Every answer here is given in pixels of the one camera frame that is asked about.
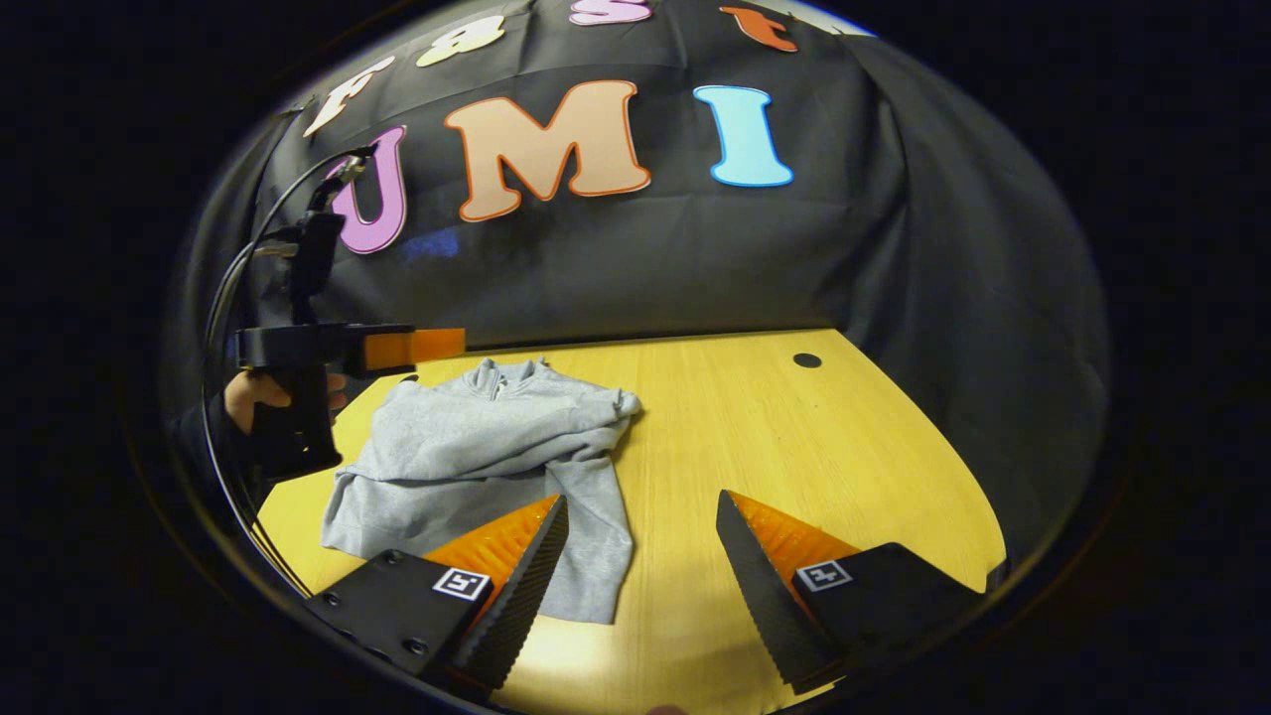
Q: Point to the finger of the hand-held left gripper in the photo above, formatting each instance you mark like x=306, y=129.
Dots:
x=417, y=345

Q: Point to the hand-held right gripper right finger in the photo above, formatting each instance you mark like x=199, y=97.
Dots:
x=760, y=586

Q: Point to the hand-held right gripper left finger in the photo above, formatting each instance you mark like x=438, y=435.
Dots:
x=521, y=586

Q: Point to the grey sweatshirt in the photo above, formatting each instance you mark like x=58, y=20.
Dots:
x=477, y=447

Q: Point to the black backdrop cloth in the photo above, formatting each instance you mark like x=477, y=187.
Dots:
x=695, y=268

